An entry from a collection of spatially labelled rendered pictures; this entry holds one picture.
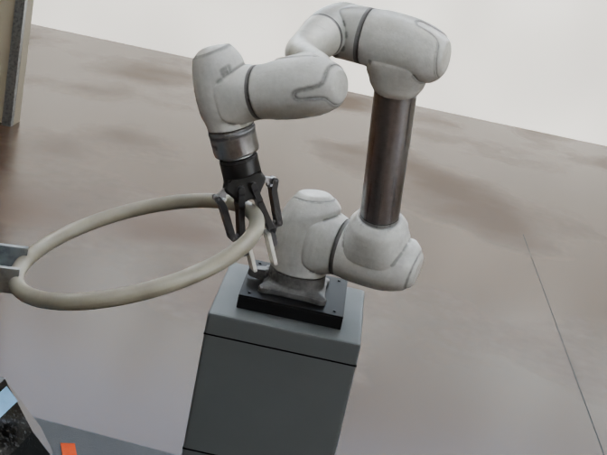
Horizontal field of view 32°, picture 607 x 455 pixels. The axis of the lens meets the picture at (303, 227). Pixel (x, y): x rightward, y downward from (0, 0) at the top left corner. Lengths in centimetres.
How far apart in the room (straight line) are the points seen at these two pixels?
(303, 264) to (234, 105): 92
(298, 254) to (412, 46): 69
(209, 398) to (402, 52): 105
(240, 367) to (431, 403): 172
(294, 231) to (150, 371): 153
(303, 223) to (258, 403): 48
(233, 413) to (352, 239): 56
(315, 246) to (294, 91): 93
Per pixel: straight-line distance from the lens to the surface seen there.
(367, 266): 272
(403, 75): 242
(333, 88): 190
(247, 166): 202
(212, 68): 197
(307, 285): 283
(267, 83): 192
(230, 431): 288
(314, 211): 276
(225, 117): 198
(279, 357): 277
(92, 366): 415
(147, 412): 389
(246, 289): 283
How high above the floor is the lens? 190
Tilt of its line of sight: 18 degrees down
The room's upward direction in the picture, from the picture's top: 12 degrees clockwise
